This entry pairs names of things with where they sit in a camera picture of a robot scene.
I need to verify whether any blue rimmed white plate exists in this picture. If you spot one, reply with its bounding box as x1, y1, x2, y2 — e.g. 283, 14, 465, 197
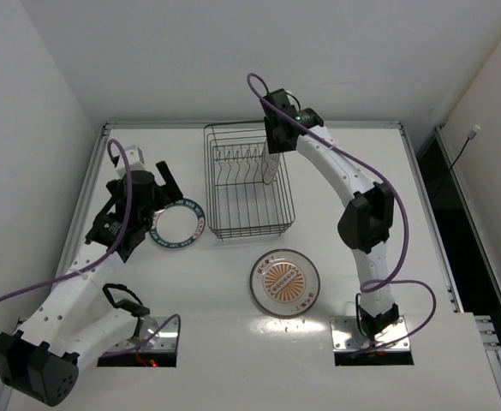
149, 199, 206, 250

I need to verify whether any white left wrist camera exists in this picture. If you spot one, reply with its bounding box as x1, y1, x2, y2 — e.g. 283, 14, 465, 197
116, 145, 146, 178

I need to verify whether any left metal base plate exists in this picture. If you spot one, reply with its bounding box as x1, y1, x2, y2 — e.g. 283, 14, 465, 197
103, 313, 181, 357

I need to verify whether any orange sunburst plate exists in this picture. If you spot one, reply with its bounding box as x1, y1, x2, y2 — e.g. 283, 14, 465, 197
248, 248, 321, 319

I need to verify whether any white plate with grey motif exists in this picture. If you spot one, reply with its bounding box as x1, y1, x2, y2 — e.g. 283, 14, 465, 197
261, 141, 280, 185

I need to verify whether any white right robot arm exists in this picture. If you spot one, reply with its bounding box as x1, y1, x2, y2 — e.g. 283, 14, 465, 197
260, 89, 395, 285

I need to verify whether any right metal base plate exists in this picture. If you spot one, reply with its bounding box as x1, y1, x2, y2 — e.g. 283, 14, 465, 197
331, 316, 411, 354

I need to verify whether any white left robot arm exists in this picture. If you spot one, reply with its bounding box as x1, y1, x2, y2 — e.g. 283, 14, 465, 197
0, 161, 182, 407

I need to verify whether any aluminium frame rail right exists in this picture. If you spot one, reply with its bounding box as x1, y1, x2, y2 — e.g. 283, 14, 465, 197
427, 130, 501, 373

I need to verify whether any black cable with white plug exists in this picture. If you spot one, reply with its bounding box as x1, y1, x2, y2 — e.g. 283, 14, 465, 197
449, 124, 480, 172

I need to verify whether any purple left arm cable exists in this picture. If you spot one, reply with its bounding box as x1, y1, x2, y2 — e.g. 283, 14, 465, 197
0, 139, 182, 368

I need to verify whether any metal base plate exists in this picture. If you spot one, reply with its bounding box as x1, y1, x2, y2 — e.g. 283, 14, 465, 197
331, 316, 411, 354
103, 313, 181, 357

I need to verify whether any black wire dish rack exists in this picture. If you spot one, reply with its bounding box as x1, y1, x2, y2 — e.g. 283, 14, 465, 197
204, 120, 295, 241

